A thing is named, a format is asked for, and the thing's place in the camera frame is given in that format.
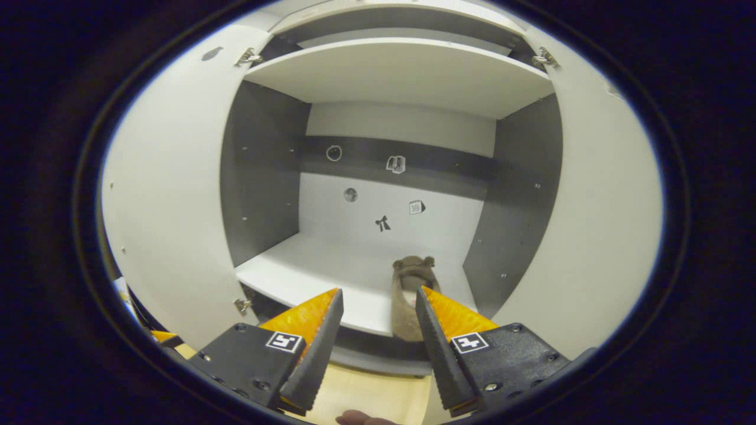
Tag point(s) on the white shoe cabinet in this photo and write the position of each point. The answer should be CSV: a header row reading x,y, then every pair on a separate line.
x,y
384,77

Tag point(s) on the white shoe cabinet door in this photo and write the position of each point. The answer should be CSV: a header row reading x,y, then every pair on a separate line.
x,y
171,206
596,224

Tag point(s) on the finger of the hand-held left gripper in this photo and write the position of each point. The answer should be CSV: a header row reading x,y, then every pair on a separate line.
x,y
166,338

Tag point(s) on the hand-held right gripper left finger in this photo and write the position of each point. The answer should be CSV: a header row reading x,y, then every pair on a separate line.
x,y
319,360

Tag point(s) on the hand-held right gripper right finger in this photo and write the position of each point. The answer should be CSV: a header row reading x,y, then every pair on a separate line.
x,y
440,354

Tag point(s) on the brown fuzzy shoe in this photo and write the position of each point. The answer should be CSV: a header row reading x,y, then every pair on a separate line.
x,y
404,319

